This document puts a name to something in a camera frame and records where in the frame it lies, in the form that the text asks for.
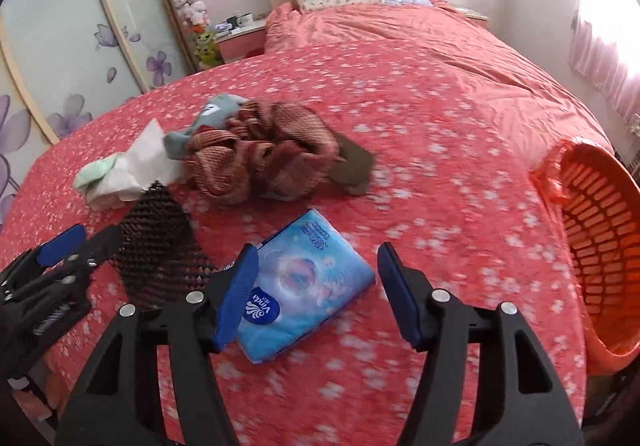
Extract white tissue paper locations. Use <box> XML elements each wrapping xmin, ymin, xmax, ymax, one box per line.
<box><xmin>84</xmin><ymin>119</ymin><xmax>183</xmax><ymax>211</ymax></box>

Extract grey sock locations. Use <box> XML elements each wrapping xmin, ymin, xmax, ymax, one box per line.
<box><xmin>163</xmin><ymin>93</ymin><xmax>247</xmax><ymax>160</ymax></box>

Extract plush toy display tube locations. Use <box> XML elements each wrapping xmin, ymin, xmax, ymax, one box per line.
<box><xmin>170</xmin><ymin>0</ymin><xmax>209</xmax><ymax>33</ymax></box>

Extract green plush toy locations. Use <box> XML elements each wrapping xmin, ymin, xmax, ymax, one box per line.
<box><xmin>194</xmin><ymin>32</ymin><xmax>224</xmax><ymax>70</ymax></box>

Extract red floral blanket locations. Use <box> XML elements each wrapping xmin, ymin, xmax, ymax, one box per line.
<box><xmin>1</xmin><ymin>42</ymin><xmax>586</xmax><ymax>445</ymax></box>

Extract pink curtain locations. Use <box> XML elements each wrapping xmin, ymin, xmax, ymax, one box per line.
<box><xmin>568</xmin><ymin>14</ymin><xmax>639</xmax><ymax>131</ymax></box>

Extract red patterned scrunchie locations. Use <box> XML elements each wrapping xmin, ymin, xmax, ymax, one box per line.
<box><xmin>184</xmin><ymin>100</ymin><xmax>340</xmax><ymax>206</ymax></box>

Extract blue tissue pack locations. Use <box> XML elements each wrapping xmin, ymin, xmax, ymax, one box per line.
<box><xmin>236</xmin><ymin>210</ymin><xmax>375</xmax><ymax>364</ymax></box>

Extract black anti-slip mesh mat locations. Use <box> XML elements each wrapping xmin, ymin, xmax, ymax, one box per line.
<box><xmin>110</xmin><ymin>182</ymin><xmax>218</xmax><ymax>310</ymax></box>

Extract salmon pink duvet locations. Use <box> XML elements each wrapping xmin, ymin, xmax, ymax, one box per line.
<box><xmin>265</xmin><ymin>3</ymin><xmax>613</xmax><ymax>169</ymax></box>

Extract white mug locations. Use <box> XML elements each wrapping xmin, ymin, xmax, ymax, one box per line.
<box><xmin>236</xmin><ymin>13</ymin><xmax>254</xmax><ymax>28</ymax></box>

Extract pink bedside table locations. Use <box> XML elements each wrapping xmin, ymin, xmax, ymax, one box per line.
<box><xmin>216</xmin><ymin>19</ymin><xmax>267</xmax><ymax>64</ymax></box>

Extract orange plastic laundry basket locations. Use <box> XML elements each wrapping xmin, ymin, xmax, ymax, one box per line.
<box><xmin>530</xmin><ymin>138</ymin><xmax>640</xmax><ymax>376</ymax></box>

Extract floral sliding wardrobe doors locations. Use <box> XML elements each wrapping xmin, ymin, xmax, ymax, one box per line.
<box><xmin>1</xmin><ymin>0</ymin><xmax>193</xmax><ymax>216</ymax></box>

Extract right bedside table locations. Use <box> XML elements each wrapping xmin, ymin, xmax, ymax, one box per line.
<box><xmin>454</xmin><ymin>6</ymin><xmax>489</xmax><ymax>29</ymax></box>

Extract light green sock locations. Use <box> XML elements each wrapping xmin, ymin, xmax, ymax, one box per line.
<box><xmin>73</xmin><ymin>152</ymin><xmax>122</xmax><ymax>192</ymax></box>

